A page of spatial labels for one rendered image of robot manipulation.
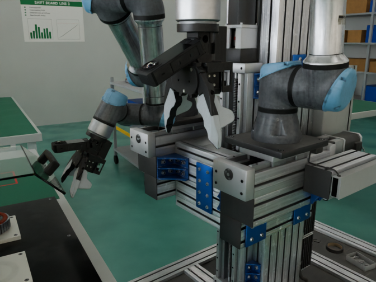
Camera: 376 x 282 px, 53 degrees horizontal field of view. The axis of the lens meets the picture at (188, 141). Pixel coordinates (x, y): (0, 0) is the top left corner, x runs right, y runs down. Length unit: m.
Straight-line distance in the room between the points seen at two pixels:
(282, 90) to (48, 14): 5.50
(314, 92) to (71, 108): 5.67
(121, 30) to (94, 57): 5.20
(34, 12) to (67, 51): 0.71
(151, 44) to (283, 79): 0.41
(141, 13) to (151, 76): 0.59
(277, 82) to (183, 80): 0.49
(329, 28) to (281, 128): 0.30
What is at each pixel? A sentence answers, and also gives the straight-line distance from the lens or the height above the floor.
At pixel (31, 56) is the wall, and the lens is 6.29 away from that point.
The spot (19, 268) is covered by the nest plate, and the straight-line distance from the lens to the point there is 1.06.
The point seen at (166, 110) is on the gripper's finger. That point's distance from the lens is 0.70.
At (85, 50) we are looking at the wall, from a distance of 6.45.
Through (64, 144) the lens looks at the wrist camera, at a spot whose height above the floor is 1.02.
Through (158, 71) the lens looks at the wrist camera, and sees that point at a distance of 0.59.
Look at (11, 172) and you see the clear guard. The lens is 0.85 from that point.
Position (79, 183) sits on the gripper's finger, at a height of 0.90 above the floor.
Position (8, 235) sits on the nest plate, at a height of 0.78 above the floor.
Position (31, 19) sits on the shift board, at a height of 1.62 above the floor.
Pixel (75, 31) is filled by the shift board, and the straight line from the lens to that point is 6.41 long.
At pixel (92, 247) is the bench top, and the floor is 0.75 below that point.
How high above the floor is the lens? 1.33
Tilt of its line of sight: 15 degrees down
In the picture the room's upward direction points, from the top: straight up
